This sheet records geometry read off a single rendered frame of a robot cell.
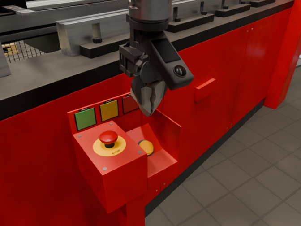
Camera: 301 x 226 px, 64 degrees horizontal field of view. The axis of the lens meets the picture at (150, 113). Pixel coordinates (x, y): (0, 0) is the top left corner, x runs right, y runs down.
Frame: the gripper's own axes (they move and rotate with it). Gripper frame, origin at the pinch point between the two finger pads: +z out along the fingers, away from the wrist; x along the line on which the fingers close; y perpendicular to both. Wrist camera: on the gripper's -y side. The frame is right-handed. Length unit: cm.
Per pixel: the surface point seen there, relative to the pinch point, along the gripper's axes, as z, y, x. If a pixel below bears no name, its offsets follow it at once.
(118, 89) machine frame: 7.4, 23.2, -4.9
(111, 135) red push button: 2.7, 0.9, 9.5
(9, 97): -2.2, 18.4, 24.4
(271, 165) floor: 84, 2, -103
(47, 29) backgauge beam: -1, 61, 3
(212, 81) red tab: 25, 31, -61
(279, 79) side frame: 61, 44, -168
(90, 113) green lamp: 2.4, 9.7, 10.1
